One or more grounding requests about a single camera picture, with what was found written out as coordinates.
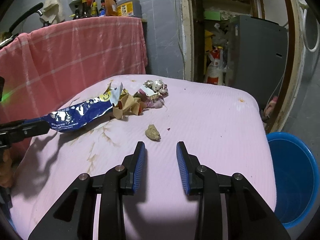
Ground blue white chip bag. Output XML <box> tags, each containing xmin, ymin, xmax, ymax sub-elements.
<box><xmin>41</xmin><ymin>84</ymin><xmax>123</xmax><ymax>133</ymax></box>

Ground black pan handle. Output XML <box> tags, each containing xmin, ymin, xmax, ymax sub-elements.
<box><xmin>0</xmin><ymin>2</ymin><xmax>43</xmax><ymax>49</ymax></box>

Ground brown snack pouch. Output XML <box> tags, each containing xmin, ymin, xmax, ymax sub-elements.
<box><xmin>105</xmin><ymin>0</ymin><xmax>117</xmax><ymax>16</ymax></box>

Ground blue plastic bucket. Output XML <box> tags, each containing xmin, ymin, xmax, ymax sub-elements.
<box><xmin>267</xmin><ymin>132</ymin><xmax>319</xmax><ymax>229</ymax></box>

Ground red white rice sack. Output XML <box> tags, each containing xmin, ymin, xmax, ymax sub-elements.
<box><xmin>204</xmin><ymin>46</ymin><xmax>224</xmax><ymax>86</ymax></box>

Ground beige hanging towel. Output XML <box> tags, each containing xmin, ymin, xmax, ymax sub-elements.
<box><xmin>40</xmin><ymin>0</ymin><xmax>65</xmax><ymax>24</ymax></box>

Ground brown crumpled paper scraps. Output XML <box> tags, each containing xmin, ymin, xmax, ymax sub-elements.
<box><xmin>113</xmin><ymin>89</ymin><xmax>147</xmax><ymax>120</ymax></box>

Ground large oil jug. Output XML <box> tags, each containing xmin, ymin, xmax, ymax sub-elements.
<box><xmin>117</xmin><ymin>0</ymin><xmax>143</xmax><ymax>18</ymax></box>

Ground white hose loop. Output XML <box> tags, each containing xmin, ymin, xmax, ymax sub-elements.
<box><xmin>297</xmin><ymin>0</ymin><xmax>320</xmax><ymax>53</ymax></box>

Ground yellow label sauce bottle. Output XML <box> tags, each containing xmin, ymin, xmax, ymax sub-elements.
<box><xmin>91</xmin><ymin>2</ymin><xmax>99</xmax><ymax>17</ymax></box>

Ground silver crumpled wrapper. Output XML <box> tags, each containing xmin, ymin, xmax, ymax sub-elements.
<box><xmin>140</xmin><ymin>79</ymin><xmax>168</xmax><ymax>96</ymax></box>

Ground green box on shelf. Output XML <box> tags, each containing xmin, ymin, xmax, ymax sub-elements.
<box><xmin>203</xmin><ymin>11</ymin><xmax>221</xmax><ymax>21</ymax></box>

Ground pink checked cloth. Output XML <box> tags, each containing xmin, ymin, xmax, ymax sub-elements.
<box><xmin>1</xmin><ymin>17</ymin><xmax>148</xmax><ymax>124</ymax></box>

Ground grey refrigerator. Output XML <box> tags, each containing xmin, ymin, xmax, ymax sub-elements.
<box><xmin>227</xmin><ymin>15</ymin><xmax>288</xmax><ymax>107</ymax></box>

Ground brown food lump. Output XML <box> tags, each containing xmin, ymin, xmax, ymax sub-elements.
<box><xmin>145</xmin><ymin>125</ymin><xmax>161</xmax><ymax>141</ymax></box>

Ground dark sauce bottle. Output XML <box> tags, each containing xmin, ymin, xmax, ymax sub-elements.
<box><xmin>81</xmin><ymin>0</ymin><xmax>91</xmax><ymax>18</ymax></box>

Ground operator left hand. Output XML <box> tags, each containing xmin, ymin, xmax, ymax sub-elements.
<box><xmin>0</xmin><ymin>149</ymin><xmax>14</xmax><ymax>188</ymax></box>

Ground pink floral table cover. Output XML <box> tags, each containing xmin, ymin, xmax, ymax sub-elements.
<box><xmin>10</xmin><ymin>78</ymin><xmax>276</xmax><ymax>239</ymax></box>

